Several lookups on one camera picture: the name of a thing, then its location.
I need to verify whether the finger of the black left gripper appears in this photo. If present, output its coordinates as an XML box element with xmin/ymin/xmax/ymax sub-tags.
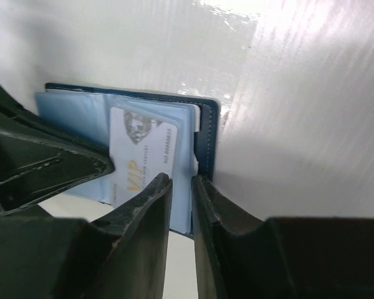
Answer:
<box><xmin>0</xmin><ymin>85</ymin><xmax>115</xmax><ymax>216</ymax></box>

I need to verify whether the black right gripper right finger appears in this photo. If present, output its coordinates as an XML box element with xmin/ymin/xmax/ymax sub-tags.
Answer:
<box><xmin>192</xmin><ymin>176</ymin><xmax>374</xmax><ymax>298</ymax></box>

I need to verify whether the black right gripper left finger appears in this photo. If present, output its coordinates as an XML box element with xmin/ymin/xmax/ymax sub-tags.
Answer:
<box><xmin>0</xmin><ymin>174</ymin><xmax>172</xmax><ymax>298</ymax></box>

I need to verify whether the blue leather card holder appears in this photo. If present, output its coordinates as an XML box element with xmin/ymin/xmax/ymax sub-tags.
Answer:
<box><xmin>35</xmin><ymin>83</ymin><xmax>219</xmax><ymax>236</ymax></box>

